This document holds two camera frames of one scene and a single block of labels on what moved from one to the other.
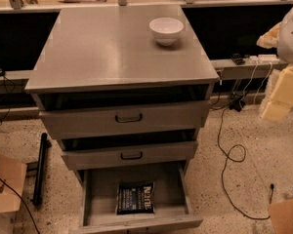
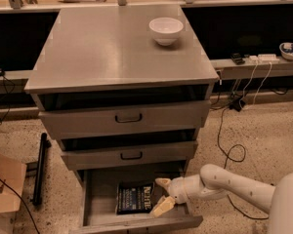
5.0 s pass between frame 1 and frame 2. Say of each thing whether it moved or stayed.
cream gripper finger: moved
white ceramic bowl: stayed
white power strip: stayed
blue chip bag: stayed
